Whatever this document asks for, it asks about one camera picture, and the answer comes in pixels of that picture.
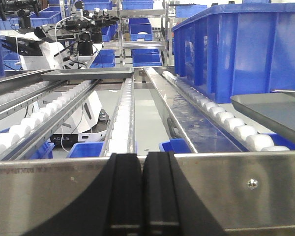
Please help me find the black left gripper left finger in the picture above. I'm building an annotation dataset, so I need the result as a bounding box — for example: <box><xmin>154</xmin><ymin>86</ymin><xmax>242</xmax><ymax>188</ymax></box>
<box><xmin>25</xmin><ymin>153</ymin><xmax>143</xmax><ymax>236</ymax></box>

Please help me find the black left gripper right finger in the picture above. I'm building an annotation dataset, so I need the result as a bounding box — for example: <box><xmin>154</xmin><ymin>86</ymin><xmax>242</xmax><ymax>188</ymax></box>
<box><xmin>143</xmin><ymin>152</ymin><xmax>226</xmax><ymax>236</ymax></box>

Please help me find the far grey metal tray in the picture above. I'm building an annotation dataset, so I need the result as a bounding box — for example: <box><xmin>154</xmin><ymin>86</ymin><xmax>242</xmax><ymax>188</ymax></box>
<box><xmin>41</xmin><ymin>67</ymin><xmax>134</xmax><ymax>81</ymax></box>

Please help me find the large grey metal tray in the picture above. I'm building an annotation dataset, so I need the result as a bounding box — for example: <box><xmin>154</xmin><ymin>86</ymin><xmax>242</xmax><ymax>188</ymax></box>
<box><xmin>231</xmin><ymin>92</ymin><xmax>295</xmax><ymax>144</ymax></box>

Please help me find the steel shelving rack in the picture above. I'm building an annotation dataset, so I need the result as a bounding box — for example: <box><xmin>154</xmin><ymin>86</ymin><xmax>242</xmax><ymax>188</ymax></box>
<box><xmin>0</xmin><ymin>0</ymin><xmax>295</xmax><ymax>236</ymax></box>

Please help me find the white mobile robot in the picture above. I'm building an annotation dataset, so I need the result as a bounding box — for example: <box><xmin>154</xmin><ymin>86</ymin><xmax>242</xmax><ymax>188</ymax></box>
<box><xmin>2</xmin><ymin>13</ymin><xmax>113</xmax><ymax>144</ymax></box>

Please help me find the blue bin on roller rack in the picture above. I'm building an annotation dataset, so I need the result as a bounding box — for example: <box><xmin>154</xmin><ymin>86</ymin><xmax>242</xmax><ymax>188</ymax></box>
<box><xmin>173</xmin><ymin>3</ymin><xmax>295</xmax><ymax>103</ymax></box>

